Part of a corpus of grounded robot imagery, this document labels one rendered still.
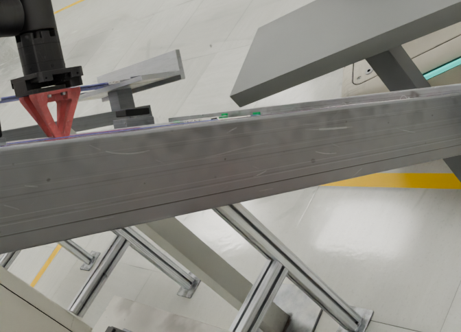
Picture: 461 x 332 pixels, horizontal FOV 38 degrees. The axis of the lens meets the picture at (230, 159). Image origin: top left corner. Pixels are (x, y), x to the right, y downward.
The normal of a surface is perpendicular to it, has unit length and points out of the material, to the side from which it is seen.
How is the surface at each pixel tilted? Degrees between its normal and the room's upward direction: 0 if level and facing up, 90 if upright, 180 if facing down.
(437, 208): 0
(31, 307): 90
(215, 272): 90
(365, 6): 0
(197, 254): 90
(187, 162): 90
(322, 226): 0
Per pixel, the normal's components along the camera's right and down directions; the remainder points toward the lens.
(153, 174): 0.61, -0.01
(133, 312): -0.63, -0.61
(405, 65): 0.72, -0.23
